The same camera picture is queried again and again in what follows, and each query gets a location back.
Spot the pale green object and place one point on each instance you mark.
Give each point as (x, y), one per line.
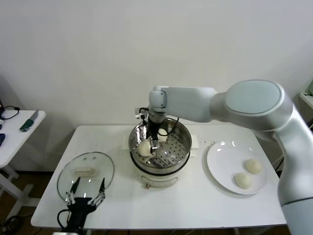
(311, 88)

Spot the white shelf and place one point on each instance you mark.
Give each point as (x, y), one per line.
(307, 98)

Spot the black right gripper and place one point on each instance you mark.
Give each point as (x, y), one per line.
(153, 128)

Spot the white side table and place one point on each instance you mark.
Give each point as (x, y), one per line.
(14, 144)

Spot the white round plate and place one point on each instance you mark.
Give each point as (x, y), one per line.
(220, 156)

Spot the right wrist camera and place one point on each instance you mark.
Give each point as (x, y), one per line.
(140, 113)

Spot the glass pot lid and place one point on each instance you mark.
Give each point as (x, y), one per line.
(66, 171)

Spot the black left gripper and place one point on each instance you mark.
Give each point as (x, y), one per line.
(80, 208)

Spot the white steamed baozi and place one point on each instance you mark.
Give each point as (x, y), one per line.
(144, 149)
(163, 137)
(242, 180)
(253, 166)

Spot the stainless steel steamer basket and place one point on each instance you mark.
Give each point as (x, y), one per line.
(176, 147)

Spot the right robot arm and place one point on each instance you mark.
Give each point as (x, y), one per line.
(190, 102)

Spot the dark blue object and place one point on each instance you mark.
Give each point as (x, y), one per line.
(1, 139)

